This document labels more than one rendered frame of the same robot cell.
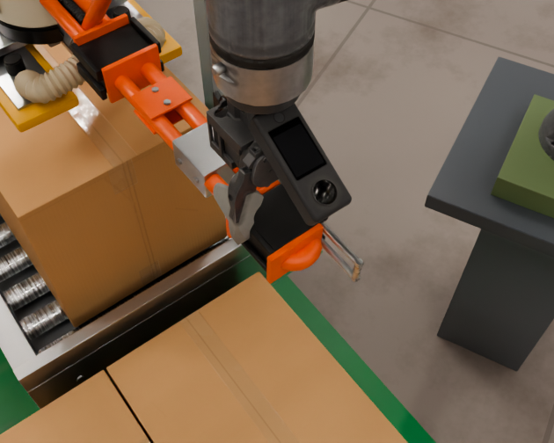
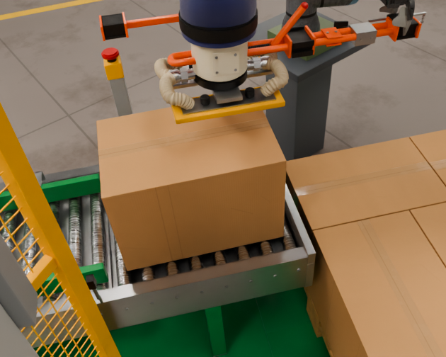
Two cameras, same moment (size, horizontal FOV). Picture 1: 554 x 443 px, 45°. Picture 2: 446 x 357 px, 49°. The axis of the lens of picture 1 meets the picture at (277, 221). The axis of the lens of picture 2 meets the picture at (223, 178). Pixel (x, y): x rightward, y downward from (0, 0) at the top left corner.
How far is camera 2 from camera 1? 1.59 m
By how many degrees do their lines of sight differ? 39
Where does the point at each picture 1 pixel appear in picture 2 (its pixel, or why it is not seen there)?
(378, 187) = not seen: hidden behind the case
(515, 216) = (321, 59)
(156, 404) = (340, 214)
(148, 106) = (335, 35)
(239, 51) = not seen: outside the picture
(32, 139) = (234, 149)
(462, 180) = (295, 65)
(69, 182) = (272, 140)
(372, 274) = not seen: hidden behind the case
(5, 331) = (279, 258)
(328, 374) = (347, 154)
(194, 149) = (363, 30)
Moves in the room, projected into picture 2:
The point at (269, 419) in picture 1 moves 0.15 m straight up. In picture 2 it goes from (362, 178) to (367, 151)
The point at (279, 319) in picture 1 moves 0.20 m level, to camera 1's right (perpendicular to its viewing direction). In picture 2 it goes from (312, 161) to (326, 134)
